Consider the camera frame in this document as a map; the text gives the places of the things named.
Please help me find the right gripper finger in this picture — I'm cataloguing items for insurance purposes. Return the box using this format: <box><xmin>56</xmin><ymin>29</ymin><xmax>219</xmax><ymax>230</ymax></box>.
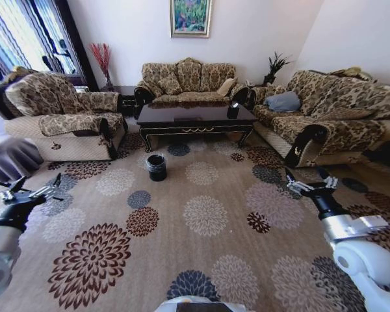
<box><xmin>285</xmin><ymin>172</ymin><xmax>312</xmax><ymax>194</ymax></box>
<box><xmin>317</xmin><ymin>166</ymin><xmax>340</xmax><ymax>190</ymax></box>

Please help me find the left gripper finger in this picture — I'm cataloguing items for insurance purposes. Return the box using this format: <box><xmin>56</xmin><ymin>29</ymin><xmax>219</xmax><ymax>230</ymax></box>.
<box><xmin>0</xmin><ymin>176</ymin><xmax>28</xmax><ymax>202</ymax></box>
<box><xmin>28</xmin><ymin>172</ymin><xmax>62</xmax><ymax>200</ymax></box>

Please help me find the black round trash bin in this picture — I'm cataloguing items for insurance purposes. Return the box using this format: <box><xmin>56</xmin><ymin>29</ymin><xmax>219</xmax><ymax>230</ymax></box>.
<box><xmin>145</xmin><ymin>154</ymin><xmax>168</xmax><ymax>182</ymax></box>

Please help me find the purple draped cloth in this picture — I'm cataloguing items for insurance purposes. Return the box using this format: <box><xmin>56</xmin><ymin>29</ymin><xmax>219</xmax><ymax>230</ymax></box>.
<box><xmin>0</xmin><ymin>137</ymin><xmax>45</xmax><ymax>185</ymax></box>

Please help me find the long floral patterned sofa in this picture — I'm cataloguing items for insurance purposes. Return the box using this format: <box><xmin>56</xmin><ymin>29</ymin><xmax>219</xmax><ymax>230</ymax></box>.
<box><xmin>248</xmin><ymin>66</ymin><xmax>390</xmax><ymax>169</ymax></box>

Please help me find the floral patterned armchair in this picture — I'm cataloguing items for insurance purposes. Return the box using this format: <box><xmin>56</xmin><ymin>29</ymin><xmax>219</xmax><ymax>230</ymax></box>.
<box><xmin>0</xmin><ymin>66</ymin><xmax>129</xmax><ymax>163</ymax></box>

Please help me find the grey cushion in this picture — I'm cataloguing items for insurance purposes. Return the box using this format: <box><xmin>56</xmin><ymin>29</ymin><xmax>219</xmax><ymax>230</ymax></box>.
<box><xmin>263</xmin><ymin>90</ymin><xmax>302</xmax><ymax>113</ymax></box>

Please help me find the green potted plant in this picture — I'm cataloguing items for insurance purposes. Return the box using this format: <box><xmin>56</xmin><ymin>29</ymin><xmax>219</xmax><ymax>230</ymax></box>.
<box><xmin>263</xmin><ymin>51</ymin><xmax>294</xmax><ymax>86</ymax></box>

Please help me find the plain beige cushion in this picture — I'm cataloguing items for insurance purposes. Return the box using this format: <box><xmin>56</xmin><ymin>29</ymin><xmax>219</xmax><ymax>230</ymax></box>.
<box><xmin>215</xmin><ymin>77</ymin><xmax>239</xmax><ymax>98</ymax></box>

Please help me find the dark glossy coffee table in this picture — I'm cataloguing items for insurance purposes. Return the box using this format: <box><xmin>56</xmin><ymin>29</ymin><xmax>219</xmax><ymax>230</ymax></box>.
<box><xmin>135</xmin><ymin>103</ymin><xmax>259</xmax><ymax>153</ymax></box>

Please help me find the dark wooden side table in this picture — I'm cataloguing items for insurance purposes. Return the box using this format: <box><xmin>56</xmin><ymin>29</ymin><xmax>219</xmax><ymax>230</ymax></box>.
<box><xmin>99</xmin><ymin>84</ymin><xmax>138</xmax><ymax>116</ymax></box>

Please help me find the beige floral patterned rug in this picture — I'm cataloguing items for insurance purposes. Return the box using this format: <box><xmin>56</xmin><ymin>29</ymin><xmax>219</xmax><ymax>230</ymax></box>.
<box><xmin>0</xmin><ymin>131</ymin><xmax>390</xmax><ymax>312</ymax></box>

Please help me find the red dried grass vase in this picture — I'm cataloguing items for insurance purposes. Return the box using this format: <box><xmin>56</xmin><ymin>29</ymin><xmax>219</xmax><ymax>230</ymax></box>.
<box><xmin>88</xmin><ymin>42</ymin><xmax>116</xmax><ymax>92</ymax></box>

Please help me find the floral two-seat sofa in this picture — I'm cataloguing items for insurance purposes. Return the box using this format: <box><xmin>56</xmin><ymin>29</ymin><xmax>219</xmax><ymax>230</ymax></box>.
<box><xmin>133</xmin><ymin>57</ymin><xmax>250</xmax><ymax>120</ymax></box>

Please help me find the white robot front shell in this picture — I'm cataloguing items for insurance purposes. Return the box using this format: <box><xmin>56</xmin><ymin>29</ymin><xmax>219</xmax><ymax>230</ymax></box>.
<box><xmin>154</xmin><ymin>295</ymin><xmax>239</xmax><ymax>312</ymax></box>

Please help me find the striped sheer curtain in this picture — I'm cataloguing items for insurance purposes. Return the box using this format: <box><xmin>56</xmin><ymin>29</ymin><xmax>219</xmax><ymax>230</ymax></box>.
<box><xmin>0</xmin><ymin>0</ymin><xmax>70</xmax><ymax>77</ymax></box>

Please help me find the floral patterned cushion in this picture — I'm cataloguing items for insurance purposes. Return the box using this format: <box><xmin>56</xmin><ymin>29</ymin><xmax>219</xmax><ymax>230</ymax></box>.
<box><xmin>151</xmin><ymin>72</ymin><xmax>183</xmax><ymax>96</ymax></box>

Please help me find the framed floral painting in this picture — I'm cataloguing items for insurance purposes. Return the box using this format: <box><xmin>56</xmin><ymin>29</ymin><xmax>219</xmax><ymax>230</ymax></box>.
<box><xmin>169</xmin><ymin>0</ymin><xmax>213</xmax><ymax>39</ymax></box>

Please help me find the dark wooden window frame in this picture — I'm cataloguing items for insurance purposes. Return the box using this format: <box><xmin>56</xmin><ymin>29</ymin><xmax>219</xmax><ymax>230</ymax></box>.
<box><xmin>55</xmin><ymin>0</ymin><xmax>100</xmax><ymax>92</ymax></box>

